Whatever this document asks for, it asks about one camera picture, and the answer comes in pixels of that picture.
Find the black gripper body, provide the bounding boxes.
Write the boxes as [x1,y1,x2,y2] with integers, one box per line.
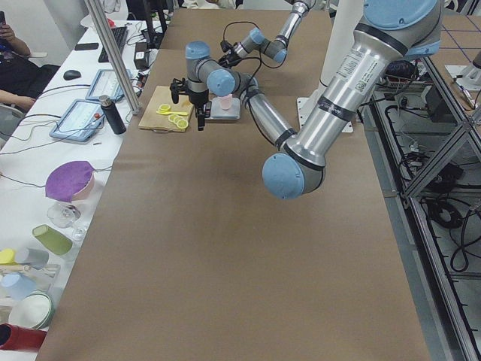
[218,40,241,67]
[186,79,209,105]

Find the pink plastic cup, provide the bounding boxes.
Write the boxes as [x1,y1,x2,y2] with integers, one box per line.
[219,94,233,111]

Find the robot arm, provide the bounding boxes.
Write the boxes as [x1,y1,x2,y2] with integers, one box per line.
[170,1,444,199]
[218,0,316,68]

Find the silver digital kitchen scale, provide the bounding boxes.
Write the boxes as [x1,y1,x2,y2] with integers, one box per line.
[207,97,241,121]

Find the green plastic cup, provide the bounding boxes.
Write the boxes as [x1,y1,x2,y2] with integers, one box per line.
[32,224,73,256]

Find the grey plastic cup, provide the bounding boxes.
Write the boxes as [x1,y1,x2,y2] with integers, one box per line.
[14,247,50,269]

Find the yellow plastic cup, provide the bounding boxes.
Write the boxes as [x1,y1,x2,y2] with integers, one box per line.
[0,248,17,265]

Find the light blue plastic cup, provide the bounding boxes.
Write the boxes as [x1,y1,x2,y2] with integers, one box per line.
[1,272,37,301]

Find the red cup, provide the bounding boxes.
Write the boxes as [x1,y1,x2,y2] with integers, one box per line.
[1,323,47,352]

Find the yellow plastic knife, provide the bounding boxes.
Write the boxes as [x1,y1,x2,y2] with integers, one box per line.
[156,111,189,116]

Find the bamboo cutting board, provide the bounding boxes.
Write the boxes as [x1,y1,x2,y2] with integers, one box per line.
[138,86,194,132]

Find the black power adapter box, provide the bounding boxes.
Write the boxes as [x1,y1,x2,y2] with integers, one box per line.
[134,42,150,70]

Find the far blue teach pendant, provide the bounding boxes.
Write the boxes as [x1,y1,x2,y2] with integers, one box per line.
[85,69,123,102]

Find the blue teach pendant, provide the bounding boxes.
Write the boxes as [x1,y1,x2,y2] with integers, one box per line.
[49,99,104,143]
[85,69,123,102]

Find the black thermos bottle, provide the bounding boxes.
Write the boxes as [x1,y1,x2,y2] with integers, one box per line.
[98,95,126,135]

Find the black keyboard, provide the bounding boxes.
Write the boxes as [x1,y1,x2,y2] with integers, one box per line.
[98,26,129,64]

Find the near blue teach pendant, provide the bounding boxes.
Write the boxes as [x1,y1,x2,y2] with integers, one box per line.
[49,99,104,143]

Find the black smartphone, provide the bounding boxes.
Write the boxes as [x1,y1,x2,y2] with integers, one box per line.
[74,42,99,51]

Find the black computer mouse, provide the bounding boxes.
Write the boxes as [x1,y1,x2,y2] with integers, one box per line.
[63,70,82,80]

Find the purple covered pink bowl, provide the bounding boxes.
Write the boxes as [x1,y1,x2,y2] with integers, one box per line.
[45,161,95,203]

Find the seated person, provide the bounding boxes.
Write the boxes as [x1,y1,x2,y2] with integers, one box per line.
[0,11,59,112]

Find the clear wine glass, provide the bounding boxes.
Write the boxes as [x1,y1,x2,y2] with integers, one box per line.
[47,202,88,242]

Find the white green rimmed bowl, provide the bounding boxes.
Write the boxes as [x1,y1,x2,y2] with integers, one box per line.
[8,293,55,329]

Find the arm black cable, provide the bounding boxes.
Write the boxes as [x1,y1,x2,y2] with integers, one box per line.
[221,20,286,68]
[221,56,264,91]

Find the aluminium frame post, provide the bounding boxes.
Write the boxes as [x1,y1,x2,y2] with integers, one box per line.
[84,0,141,115]

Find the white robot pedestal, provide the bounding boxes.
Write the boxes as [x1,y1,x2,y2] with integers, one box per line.
[297,0,364,127]

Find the aluminium frame rack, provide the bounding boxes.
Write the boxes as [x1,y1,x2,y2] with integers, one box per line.
[360,42,480,360]

